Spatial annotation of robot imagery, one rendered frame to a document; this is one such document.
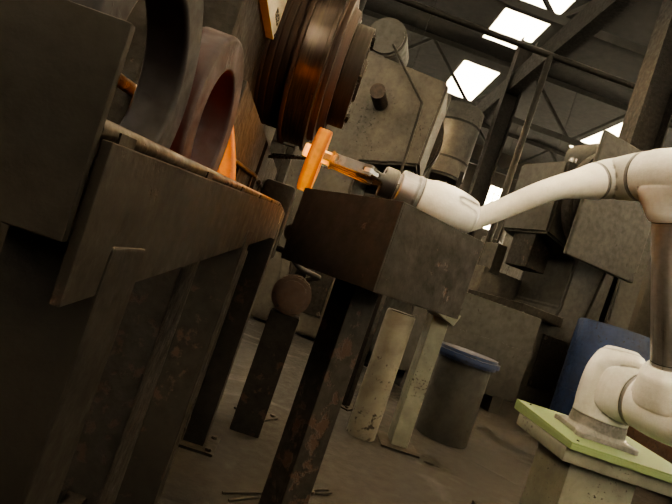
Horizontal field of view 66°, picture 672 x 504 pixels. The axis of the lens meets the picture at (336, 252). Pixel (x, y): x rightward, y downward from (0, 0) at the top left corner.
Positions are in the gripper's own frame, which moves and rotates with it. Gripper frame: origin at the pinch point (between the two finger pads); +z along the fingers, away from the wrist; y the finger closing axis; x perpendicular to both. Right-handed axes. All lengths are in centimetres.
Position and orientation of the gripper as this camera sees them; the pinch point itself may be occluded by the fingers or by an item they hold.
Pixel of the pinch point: (317, 154)
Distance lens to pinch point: 125.2
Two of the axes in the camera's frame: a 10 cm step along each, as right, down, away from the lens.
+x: 3.7, -9.3, 0.3
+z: -9.3, -3.7, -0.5
